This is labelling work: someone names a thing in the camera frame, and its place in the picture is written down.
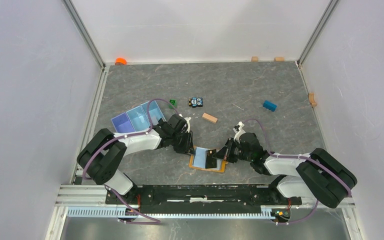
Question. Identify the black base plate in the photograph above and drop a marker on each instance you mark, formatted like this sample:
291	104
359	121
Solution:
206	198

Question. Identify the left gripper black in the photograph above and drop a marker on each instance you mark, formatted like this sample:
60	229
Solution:
188	147

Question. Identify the aluminium frame rail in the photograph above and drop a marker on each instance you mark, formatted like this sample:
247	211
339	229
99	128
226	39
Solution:
81	196

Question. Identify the light blue cable duct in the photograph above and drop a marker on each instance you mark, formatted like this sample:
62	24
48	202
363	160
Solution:
121	212

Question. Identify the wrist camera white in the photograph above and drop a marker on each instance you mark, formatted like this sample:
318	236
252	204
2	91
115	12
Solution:
188	119
238	130

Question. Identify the green toy brick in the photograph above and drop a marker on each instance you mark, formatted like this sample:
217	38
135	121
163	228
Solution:
172	104

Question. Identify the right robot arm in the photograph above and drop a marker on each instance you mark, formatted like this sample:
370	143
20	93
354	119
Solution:
310	175

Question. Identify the orange round cap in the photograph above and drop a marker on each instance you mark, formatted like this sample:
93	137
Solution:
120	61

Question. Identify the blue toy brick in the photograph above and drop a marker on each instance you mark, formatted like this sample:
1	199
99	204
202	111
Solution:
269	105

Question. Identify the curved wooden piece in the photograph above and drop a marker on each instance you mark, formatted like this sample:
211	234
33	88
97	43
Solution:
312	99

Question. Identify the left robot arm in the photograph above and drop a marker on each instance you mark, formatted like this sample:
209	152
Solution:
101	157

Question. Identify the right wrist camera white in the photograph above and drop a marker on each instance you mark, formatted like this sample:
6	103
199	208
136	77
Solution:
238	130

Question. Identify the orange card holder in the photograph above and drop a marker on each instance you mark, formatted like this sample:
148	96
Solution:
203	160

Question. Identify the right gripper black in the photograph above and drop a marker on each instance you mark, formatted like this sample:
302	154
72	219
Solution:
222	153

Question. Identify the blue three-compartment tray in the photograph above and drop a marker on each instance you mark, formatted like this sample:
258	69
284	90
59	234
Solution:
136	119

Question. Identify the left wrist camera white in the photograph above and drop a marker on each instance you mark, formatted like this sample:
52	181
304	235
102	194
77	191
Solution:
188	119

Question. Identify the small toy car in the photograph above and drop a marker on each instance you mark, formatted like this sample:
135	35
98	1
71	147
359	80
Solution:
195	102

